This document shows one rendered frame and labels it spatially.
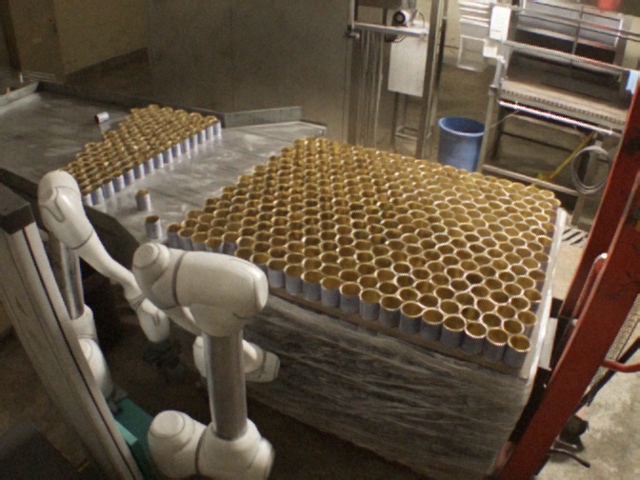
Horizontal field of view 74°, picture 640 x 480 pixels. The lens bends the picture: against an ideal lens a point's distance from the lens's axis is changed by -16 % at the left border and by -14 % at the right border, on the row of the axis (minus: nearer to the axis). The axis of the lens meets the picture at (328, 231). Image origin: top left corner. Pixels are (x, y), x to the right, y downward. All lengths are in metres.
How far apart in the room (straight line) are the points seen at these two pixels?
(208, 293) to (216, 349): 0.17
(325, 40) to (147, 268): 3.44
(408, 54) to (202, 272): 3.52
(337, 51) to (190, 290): 3.41
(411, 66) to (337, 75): 0.65
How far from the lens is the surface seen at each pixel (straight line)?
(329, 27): 4.28
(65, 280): 1.80
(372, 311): 1.54
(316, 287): 1.59
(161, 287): 1.13
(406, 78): 4.41
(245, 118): 3.07
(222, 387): 1.27
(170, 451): 1.51
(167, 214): 2.22
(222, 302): 1.08
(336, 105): 4.42
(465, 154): 4.58
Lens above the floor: 2.21
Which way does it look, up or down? 34 degrees down
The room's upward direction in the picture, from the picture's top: 2 degrees clockwise
